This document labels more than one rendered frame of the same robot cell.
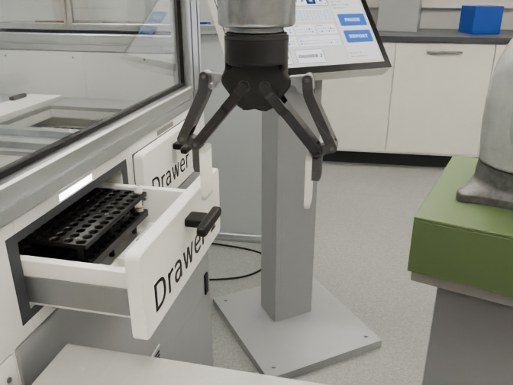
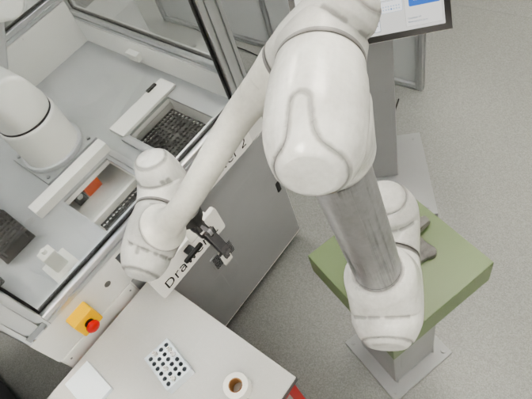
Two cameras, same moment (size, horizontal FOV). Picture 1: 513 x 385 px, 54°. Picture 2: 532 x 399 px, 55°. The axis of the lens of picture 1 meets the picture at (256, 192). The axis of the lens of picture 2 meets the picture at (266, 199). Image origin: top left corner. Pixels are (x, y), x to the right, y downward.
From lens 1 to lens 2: 118 cm
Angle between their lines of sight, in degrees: 46
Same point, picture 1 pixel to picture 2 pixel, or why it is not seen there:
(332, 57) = (388, 26)
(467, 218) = (332, 266)
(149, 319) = (164, 293)
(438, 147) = not seen: outside the picture
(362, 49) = (424, 12)
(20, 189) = (116, 241)
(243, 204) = not seen: hidden behind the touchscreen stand
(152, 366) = (176, 297)
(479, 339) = not seen: hidden behind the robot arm
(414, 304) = (495, 182)
